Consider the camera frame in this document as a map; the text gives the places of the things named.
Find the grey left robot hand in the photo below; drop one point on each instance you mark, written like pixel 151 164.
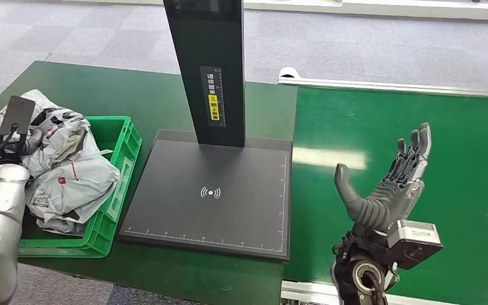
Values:
pixel 32 142

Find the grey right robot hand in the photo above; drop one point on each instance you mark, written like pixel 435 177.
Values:
pixel 378 202

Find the grey courier bag red line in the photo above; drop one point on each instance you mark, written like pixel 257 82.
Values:
pixel 75 189

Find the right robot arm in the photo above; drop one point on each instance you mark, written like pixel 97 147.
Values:
pixel 362 273

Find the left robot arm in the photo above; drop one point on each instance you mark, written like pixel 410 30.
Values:
pixel 0 219

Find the green plastic basket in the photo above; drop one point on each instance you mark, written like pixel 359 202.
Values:
pixel 113 198

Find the black weighing device with column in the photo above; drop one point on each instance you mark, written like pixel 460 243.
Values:
pixel 210 202

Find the black and white courier bag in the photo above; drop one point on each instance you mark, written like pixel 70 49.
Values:
pixel 65 130

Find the green conveyor belt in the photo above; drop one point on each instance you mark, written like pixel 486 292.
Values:
pixel 458 177

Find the black left wrist camera plate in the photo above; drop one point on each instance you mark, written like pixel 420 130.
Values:
pixel 16 113

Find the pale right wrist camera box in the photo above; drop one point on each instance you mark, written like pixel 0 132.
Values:
pixel 416 242

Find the aluminium conveyor side rail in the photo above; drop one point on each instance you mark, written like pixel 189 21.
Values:
pixel 307 290
pixel 395 86

